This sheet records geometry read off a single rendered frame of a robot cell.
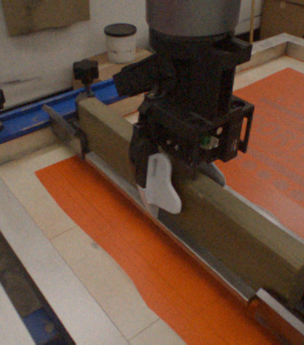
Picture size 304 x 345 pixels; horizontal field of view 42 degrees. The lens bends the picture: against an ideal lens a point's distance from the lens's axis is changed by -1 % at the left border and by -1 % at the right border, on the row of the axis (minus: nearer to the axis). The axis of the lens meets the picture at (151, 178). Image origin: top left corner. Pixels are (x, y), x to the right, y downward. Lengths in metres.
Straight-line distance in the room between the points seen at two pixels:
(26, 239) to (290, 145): 0.43
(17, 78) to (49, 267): 2.22
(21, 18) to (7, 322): 2.19
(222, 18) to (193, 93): 0.06
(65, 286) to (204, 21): 0.27
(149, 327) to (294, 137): 0.42
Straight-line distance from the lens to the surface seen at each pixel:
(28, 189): 0.58
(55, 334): 0.47
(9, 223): 0.48
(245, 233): 0.37
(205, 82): 0.32
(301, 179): 0.61
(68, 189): 0.56
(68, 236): 0.50
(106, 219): 0.51
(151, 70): 0.37
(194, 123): 0.34
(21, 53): 2.56
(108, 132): 0.50
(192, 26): 0.31
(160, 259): 0.47
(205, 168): 0.44
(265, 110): 0.76
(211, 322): 0.42
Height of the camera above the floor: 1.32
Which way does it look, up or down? 39 degrees down
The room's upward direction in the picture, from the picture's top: straight up
